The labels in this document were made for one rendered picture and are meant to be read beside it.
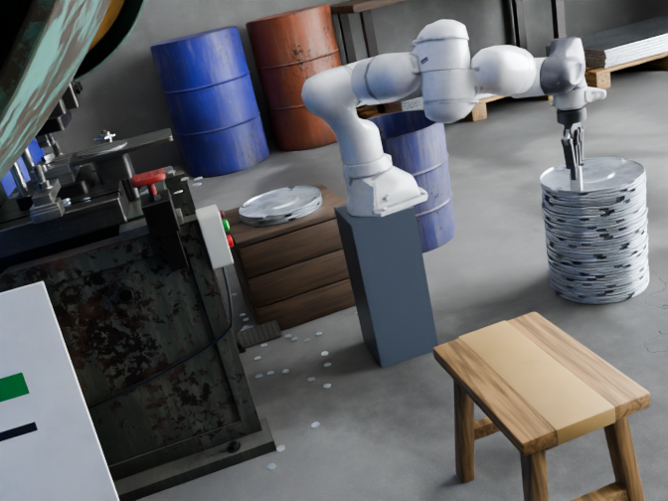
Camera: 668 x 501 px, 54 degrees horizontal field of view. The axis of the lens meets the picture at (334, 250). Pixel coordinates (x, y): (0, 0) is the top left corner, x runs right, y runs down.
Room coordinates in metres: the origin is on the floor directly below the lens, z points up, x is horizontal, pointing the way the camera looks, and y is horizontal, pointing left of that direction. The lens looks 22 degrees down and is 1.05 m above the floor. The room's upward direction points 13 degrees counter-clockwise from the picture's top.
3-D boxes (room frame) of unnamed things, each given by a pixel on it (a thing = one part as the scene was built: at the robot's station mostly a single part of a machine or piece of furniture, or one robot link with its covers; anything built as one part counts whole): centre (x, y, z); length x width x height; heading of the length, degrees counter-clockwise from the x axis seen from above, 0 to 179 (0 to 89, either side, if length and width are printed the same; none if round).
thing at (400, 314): (1.73, -0.13, 0.23); 0.18 x 0.18 x 0.45; 10
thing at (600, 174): (1.84, -0.79, 0.36); 0.29 x 0.29 x 0.01
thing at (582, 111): (1.74, -0.71, 0.55); 0.08 x 0.07 x 0.09; 139
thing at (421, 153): (2.54, -0.32, 0.24); 0.42 x 0.42 x 0.48
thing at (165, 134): (1.66, 0.46, 0.72); 0.25 x 0.14 x 0.14; 101
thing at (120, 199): (1.63, 0.63, 0.68); 0.45 x 0.30 x 0.06; 11
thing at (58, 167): (1.63, 0.62, 0.76); 0.15 x 0.09 x 0.05; 11
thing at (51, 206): (1.47, 0.60, 0.76); 0.17 x 0.06 x 0.10; 11
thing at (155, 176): (1.35, 0.34, 0.72); 0.07 x 0.06 x 0.08; 101
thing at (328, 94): (1.72, -0.10, 0.71); 0.18 x 0.11 x 0.25; 113
